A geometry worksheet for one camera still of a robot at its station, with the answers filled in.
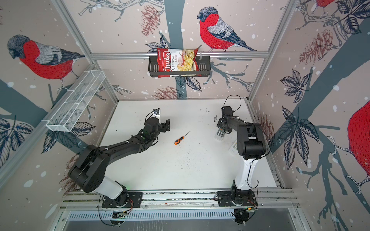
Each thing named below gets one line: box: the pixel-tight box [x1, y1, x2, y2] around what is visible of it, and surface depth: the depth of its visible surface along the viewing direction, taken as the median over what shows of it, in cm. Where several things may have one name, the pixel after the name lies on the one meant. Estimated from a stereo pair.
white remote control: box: [214, 127, 226, 142], surface depth 100 cm
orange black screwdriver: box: [173, 130, 192, 146], surface depth 96 cm
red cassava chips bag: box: [157, 47, 202, 78], surface depth 89 cm
